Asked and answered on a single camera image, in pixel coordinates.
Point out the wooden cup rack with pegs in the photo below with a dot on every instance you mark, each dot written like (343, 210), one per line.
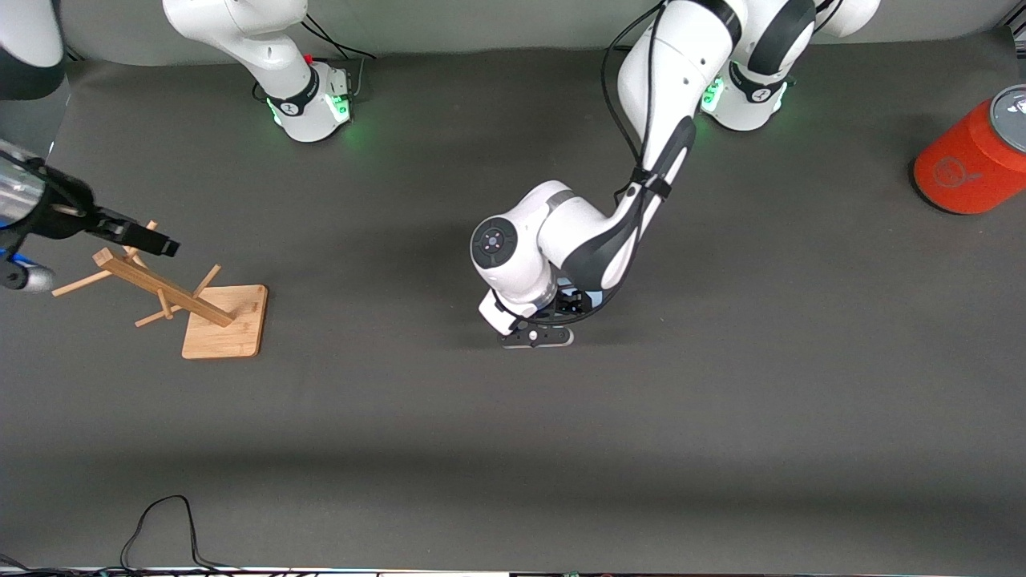
(228, 336)

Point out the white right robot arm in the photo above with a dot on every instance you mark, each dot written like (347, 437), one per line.
(240, 32)

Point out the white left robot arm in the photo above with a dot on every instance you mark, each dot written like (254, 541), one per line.
(665, 72)

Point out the light blue cup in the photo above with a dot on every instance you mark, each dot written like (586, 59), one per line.
(577, 302)

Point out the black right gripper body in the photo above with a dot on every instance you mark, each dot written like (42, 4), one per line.
(62, 215)

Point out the orange cylinder with grey lid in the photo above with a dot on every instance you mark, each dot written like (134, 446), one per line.
(962, 160)

